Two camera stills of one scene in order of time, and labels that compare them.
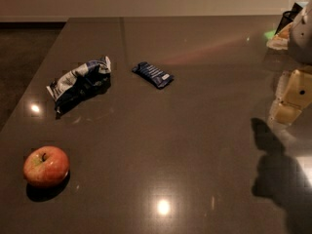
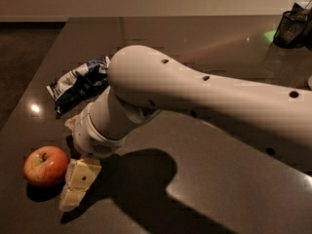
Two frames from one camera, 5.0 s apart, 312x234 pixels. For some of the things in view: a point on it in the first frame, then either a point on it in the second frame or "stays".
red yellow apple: [46, 167] stays
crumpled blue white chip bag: [80, 84] stays
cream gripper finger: [293, 95] to [82, 172]
